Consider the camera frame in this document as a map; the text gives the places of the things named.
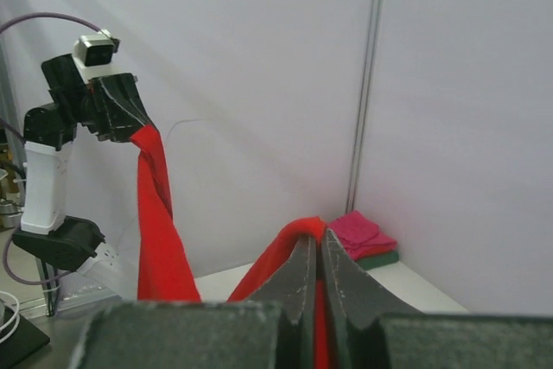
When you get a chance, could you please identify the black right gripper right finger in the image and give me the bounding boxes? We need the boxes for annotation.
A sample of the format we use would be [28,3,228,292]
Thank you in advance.
[321,229,419,368]

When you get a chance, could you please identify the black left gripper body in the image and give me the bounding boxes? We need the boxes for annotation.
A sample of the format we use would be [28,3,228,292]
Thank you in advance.
[41,54,98,143]

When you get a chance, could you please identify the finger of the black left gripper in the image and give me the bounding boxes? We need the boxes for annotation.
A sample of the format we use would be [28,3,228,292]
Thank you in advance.
[92,81,143,143]
[99,73,152,130]

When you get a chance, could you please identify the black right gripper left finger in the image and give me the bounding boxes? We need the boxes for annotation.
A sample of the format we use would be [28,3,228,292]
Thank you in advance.
[248,235,317,368]

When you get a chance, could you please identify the red t shirt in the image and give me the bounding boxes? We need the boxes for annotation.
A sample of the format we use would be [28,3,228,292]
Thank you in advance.
[351,245,395,261]
[130,125,336,369]

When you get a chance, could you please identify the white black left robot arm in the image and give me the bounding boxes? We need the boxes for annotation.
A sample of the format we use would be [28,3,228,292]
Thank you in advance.
[12,54,151,301]

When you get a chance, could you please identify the folded green t shirt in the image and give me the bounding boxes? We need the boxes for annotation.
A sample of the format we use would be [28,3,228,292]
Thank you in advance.
[357,251,399,270]

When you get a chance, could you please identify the folded red t shirt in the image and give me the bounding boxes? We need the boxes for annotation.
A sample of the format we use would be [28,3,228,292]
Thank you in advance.
[351,245,395,261]

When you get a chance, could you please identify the folded pink t shirt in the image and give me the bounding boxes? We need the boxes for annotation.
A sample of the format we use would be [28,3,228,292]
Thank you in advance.
[328,211,397,257]

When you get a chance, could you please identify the aluminium frame post left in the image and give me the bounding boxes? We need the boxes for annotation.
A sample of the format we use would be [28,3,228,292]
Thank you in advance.
[345,0,383,213]

